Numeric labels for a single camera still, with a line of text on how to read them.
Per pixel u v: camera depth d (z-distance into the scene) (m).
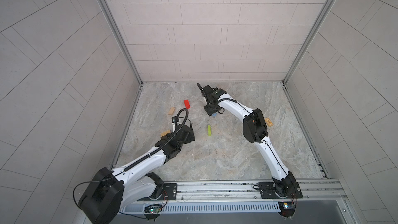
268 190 0.71
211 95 0.75
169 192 0.71
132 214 0.65
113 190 0.39
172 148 0.60
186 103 1.02
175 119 0.71
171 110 0.99
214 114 0.90
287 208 0.68
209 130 0.89
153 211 0.65
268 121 0.94
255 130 0.60
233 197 0.71
